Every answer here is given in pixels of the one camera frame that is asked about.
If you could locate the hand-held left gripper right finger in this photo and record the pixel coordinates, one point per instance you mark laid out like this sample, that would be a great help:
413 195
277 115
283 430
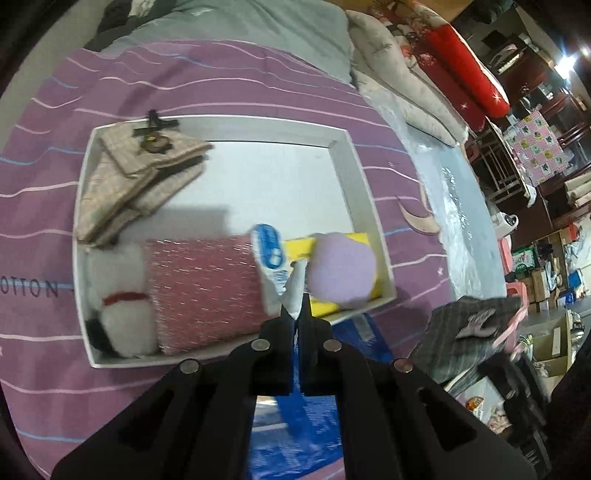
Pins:
307 350

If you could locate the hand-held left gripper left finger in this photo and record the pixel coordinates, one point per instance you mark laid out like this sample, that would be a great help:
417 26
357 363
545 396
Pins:
287 350

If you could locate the white and blue tissue packet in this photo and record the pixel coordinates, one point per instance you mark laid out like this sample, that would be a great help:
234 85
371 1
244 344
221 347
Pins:
270 258

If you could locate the pink glitter sponge cloth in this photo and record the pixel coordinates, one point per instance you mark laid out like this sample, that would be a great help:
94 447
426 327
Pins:
203 295

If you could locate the grey plaid pouch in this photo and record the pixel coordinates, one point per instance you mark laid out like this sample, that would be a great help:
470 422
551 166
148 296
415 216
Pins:
452 341

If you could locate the white plush toy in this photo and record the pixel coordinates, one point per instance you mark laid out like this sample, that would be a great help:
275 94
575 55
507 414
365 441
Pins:
124 323

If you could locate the white cardboard box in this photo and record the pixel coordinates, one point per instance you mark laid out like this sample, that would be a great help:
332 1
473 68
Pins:
277 184

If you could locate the beige plaid pouch with flower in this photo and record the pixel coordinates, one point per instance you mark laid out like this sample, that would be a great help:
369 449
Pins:
184 147

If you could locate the blue plastic packet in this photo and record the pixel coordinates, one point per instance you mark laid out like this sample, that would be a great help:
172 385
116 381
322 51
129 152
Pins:
295 438

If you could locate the purple makeup puff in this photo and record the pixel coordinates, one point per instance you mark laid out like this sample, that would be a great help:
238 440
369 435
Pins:
341 267

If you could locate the yellow packet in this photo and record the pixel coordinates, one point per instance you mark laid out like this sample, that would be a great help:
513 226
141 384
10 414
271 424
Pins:
295 247

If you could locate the clear plastic sheet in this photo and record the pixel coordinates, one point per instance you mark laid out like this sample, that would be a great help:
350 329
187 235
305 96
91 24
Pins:
461 207

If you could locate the pink plastic stool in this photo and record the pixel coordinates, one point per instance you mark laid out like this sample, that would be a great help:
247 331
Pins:
510 272

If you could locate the green and white carton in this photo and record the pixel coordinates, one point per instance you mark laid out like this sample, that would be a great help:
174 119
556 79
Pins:
524 259

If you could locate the white small device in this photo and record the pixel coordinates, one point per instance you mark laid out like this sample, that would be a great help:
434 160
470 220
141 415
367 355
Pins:
508 220

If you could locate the dark wooden cabinet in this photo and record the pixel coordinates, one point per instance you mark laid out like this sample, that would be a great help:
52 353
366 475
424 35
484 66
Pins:
554 203

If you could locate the purple striped bed sheet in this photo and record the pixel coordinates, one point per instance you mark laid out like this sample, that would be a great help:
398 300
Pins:
184 78

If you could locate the white folded quilt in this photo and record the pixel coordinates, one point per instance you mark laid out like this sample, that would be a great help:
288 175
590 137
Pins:
397 69

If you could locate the pink checkered printed cloth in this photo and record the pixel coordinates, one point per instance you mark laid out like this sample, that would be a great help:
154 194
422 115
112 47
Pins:
538 147

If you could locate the grey blanket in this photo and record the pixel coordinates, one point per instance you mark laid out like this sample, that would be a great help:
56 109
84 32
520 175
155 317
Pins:
277 32

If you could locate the red floral quilt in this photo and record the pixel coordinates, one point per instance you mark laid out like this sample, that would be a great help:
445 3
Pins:
461 69

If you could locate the dark clothes pile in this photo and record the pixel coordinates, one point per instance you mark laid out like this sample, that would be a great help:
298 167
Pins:
120 14

